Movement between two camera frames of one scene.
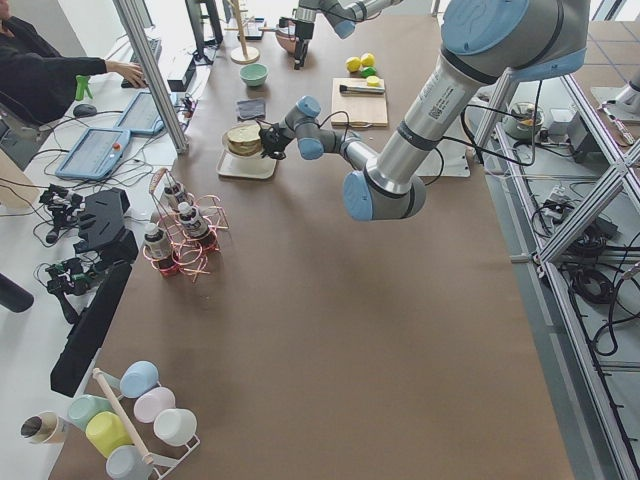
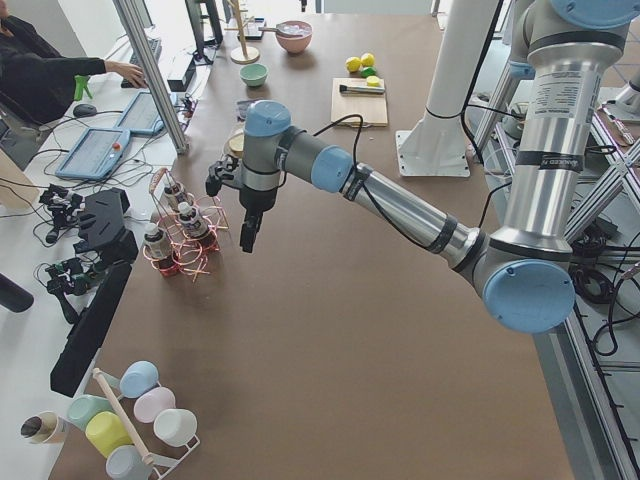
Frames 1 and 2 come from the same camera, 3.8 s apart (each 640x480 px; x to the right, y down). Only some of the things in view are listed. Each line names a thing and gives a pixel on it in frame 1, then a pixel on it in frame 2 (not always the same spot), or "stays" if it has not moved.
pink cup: (152, 401) stays
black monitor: (206, 30) stays
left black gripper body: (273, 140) -> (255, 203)
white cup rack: (165, 465) stays
